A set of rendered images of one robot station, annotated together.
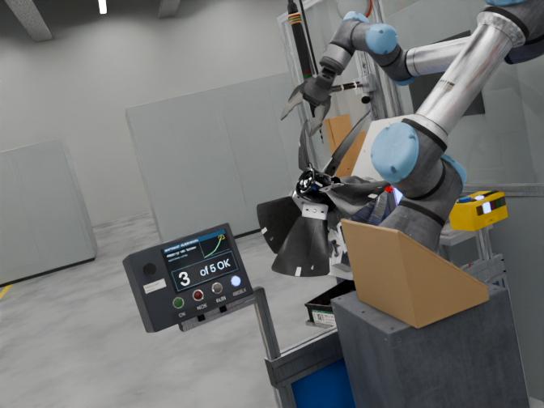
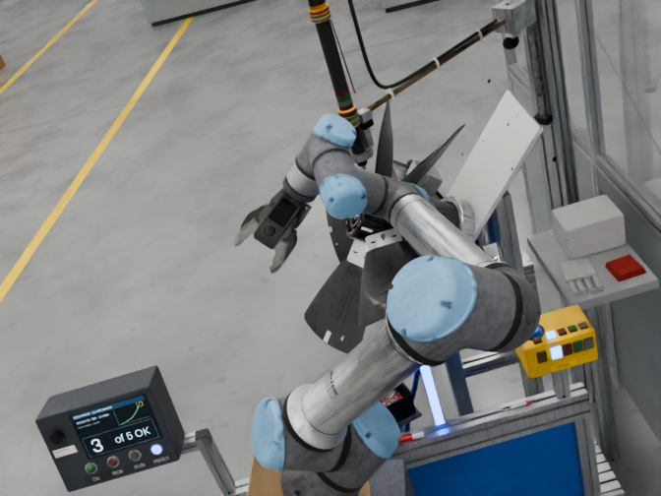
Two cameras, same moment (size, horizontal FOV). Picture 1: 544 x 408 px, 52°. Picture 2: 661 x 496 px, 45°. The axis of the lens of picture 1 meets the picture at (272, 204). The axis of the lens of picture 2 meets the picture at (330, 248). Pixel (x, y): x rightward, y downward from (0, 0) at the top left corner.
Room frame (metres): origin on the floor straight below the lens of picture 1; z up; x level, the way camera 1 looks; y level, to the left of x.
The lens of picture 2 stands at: (0.41, -0.92, 2.28)
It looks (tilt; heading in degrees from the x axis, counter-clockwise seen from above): 32 degrees down; 29
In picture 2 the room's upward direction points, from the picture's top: 18 degrees counter-clockwise
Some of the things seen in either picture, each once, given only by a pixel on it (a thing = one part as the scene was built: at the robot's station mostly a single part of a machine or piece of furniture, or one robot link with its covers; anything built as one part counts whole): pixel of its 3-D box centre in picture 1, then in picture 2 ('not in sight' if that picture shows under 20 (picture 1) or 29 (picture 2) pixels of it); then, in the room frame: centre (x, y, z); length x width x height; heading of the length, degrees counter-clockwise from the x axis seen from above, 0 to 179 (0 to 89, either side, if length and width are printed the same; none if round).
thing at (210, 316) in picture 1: (223, 308); (160, 451); (1.36, 0.19, 1.04); 0.24 x 0.03 x 0.03; 116
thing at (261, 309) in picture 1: (265, 323); (215, 463); (1.41, 0.09, 0.96); 0.03 x 0.03 x 0.20; 26
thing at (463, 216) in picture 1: (478, 212); (554, 342); (1.76, -0.65, 1.02); 0.16 x 0.10 x 0.11; 116
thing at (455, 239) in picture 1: (439, 230); (588, 260); (2.30, -0.67, 0.85); 0.36 x 0.24 x 0.03; 26
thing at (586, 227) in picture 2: not in sight; (585, 224); (2.38, -0.67, 0.92); 0.17 x 0.16 x 0.11; 116
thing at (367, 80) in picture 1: (365, 84); (515, 13); (2.51, -0.53, 1.52); 0.10 x 0.07 x 0.08; 151
